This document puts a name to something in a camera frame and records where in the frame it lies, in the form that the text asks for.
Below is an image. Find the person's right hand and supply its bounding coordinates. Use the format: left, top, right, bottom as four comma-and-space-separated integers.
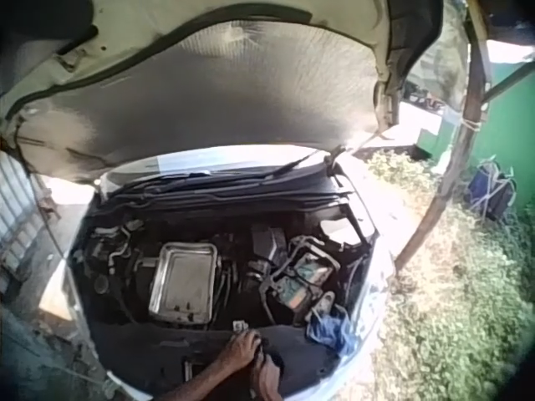
249, 353, 286, 401

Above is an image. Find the person's left hand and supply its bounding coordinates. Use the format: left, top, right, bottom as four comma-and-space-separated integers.
216, 329, 264, 373

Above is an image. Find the blue cloth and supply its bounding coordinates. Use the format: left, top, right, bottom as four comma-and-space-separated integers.
306, 303, 357, 357

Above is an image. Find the car battery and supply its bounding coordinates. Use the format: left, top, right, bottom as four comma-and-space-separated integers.
270, 249, 337, 311

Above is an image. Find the black radiator cover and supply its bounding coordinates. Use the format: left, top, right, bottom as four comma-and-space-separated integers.
89, 322, 340, 398

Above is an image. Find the metal tray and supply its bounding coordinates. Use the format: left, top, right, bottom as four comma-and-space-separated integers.
147, 241, 222, 325

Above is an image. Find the black fuse box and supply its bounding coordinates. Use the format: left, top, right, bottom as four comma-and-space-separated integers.
249, 224, 290, 265

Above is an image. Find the white car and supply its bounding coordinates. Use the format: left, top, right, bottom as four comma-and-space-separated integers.
39, 144, 403, 401

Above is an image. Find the white fluid reservoir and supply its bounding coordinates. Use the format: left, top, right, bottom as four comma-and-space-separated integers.
318, 216, 365, 248

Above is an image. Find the black wiper blade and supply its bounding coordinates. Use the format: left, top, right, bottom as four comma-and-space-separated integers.
227, 150, 324, 179
111, 169, 252, 192

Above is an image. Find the open white car hood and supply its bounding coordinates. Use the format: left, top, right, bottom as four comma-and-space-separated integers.
0, 0, 445, 185

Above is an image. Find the corrugated metal sheet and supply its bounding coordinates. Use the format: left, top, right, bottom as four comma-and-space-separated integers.
0, 149, 56, 286

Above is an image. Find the green container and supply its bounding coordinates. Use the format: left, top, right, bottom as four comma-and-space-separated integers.
415, 113, 457, 160

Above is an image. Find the blue bag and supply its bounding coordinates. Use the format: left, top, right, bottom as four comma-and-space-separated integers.
462, 155, 519, 223

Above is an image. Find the wooden pole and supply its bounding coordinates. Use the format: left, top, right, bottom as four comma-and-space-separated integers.
394, 0, 491, 273

